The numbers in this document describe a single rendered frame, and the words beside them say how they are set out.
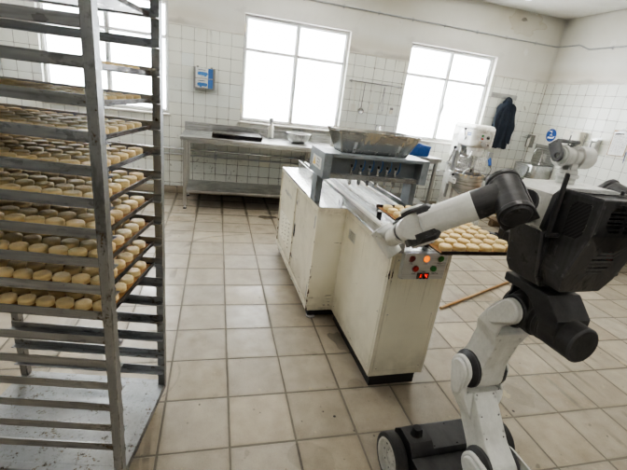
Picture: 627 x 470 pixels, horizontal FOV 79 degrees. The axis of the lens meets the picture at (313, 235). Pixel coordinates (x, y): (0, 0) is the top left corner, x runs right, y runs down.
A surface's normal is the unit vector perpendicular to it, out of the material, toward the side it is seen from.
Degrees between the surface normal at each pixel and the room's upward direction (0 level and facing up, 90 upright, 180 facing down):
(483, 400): 48
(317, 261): 90
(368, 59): 90
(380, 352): 90
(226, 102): 90
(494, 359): 100
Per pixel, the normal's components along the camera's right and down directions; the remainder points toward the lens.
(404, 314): 0.25, 0.36
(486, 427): 0.27, -0.36
